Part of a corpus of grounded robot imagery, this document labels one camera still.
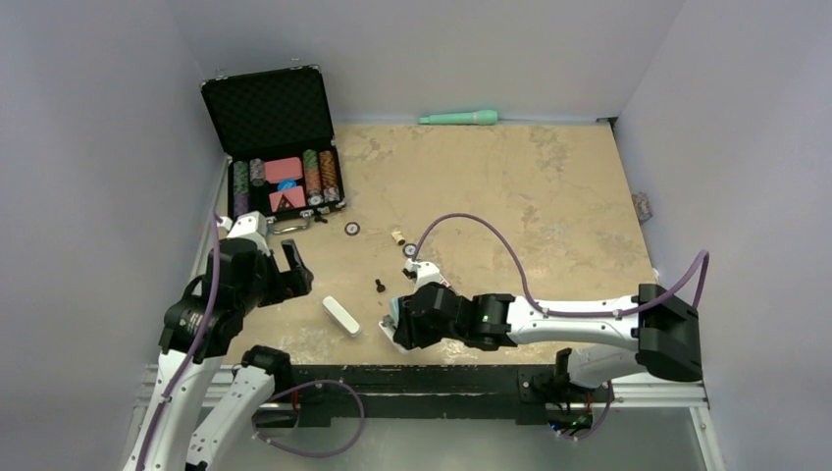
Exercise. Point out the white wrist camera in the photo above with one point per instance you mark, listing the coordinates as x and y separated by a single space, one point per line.
421 273
251 226

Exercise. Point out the pink card deck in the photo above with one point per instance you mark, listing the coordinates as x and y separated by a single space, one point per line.
288 198
286 169

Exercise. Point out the orange chip column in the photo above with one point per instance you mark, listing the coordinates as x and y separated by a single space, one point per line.
321 177

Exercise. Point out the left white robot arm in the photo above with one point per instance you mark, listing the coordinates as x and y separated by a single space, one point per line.
176 433

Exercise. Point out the pink card deck lower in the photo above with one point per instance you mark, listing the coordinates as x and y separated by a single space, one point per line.
288 198

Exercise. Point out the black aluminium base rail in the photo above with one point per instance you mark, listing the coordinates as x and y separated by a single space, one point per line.
523 394

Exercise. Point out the black poker chip case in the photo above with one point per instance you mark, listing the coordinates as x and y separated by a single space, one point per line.
271 115

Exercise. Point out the green chip column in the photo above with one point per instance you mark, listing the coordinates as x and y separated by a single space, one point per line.
241 193

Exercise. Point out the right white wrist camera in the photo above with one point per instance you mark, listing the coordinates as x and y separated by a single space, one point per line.
421 273

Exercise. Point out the blue dealer chip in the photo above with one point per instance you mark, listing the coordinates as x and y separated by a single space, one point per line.
286 184

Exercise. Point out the white stapler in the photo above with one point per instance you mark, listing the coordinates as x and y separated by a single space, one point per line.
341 316

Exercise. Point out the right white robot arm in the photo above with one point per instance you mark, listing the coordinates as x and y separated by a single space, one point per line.
653 331

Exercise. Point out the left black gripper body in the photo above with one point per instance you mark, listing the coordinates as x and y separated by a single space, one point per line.
273 284

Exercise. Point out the pink card deck upper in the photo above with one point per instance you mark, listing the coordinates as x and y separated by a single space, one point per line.
286 169

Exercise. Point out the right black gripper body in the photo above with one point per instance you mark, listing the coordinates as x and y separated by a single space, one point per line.
420 335

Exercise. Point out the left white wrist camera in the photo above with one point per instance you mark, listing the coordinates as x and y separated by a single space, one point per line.
251 226

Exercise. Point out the poker chip near case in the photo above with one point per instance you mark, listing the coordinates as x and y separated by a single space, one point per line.
352 229

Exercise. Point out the mint green marker pen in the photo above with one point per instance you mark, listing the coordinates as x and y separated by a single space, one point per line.
475 118

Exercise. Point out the small cork piece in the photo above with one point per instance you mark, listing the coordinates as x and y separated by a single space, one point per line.
398 237

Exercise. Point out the light blue stapler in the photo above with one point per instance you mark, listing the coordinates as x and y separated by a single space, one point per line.
388 324

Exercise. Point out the upper poker chip in row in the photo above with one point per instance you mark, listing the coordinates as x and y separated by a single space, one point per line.
410 250

